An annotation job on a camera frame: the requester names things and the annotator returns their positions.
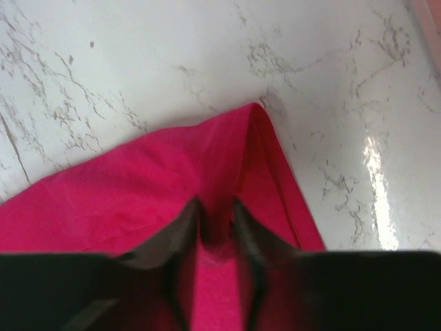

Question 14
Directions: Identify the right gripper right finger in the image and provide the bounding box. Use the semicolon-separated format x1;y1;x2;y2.
233;199;440;330

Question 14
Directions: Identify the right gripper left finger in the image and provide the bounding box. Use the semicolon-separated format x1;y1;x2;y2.
1;198;201;330

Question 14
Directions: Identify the magenta t shirt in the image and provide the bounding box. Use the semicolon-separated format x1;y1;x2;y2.
1;103;325;330

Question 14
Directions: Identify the pink tiered shelf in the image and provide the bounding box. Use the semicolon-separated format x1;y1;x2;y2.
411;0;441;72

